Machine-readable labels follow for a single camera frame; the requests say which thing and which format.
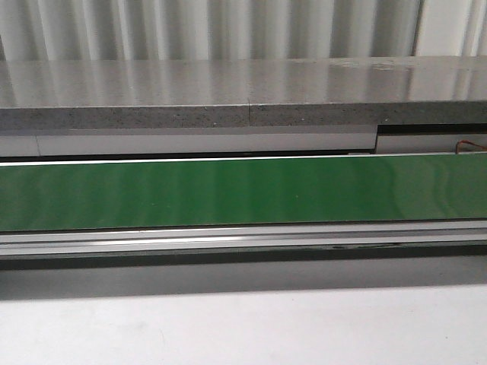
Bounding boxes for green conveyor belt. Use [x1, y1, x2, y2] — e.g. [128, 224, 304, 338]
[1, 154, 486, 232]

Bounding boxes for grey granite slab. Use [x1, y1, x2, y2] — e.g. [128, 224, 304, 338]
[1, 56, 486, 131]

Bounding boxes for white pleated curtain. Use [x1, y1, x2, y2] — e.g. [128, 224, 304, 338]
[1, 1, 486, 61]

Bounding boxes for red and black wires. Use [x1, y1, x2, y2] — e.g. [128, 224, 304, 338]
[454, 139, 487, 154]

